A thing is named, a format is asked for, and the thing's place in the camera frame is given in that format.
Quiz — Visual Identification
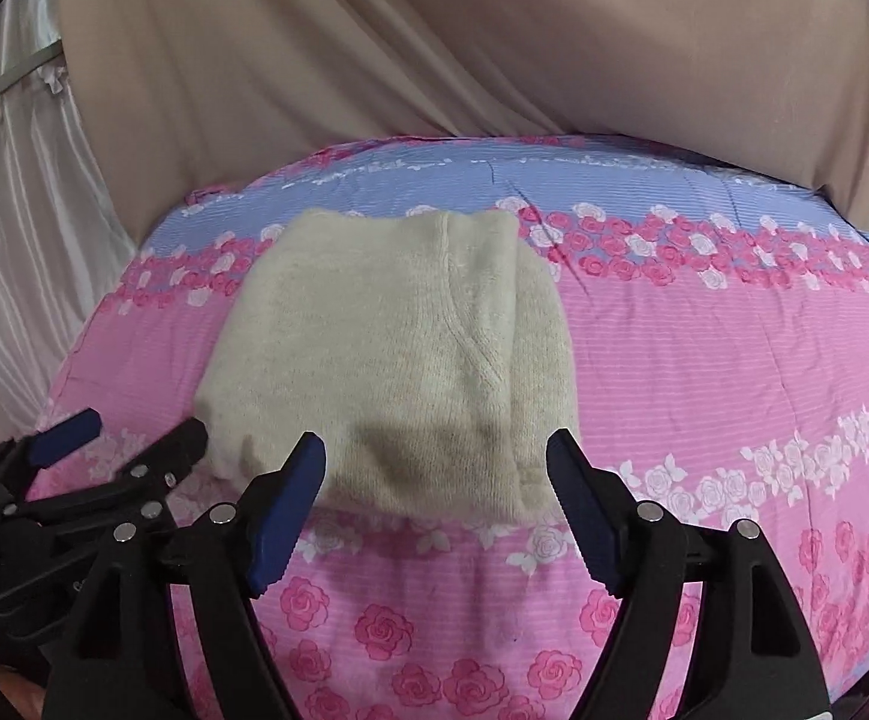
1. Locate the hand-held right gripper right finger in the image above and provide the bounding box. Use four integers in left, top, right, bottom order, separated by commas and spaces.
546, 427, 832, 720

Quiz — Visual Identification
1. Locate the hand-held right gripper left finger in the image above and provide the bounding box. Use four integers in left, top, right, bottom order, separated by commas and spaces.
43, 431, 328, 720

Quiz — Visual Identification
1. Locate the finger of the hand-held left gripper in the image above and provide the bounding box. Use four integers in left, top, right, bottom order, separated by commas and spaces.
0, 409, 103, 522
3, 418, 211, 545

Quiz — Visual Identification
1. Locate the cream knitted sweater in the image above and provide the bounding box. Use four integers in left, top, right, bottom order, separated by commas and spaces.
193, 208, 580, 524

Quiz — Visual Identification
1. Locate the person's left forearm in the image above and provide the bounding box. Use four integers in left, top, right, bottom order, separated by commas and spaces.
0, 671, 47, 720

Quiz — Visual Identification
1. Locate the pink floral bed sheet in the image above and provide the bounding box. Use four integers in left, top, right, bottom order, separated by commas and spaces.
25, 133, 869, 720

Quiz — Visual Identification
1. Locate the white satin curtain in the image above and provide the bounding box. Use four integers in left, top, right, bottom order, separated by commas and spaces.
0, 0, 143, 436

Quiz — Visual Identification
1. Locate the beige curtain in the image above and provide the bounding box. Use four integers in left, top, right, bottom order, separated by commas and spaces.
55, 0, 869, 241

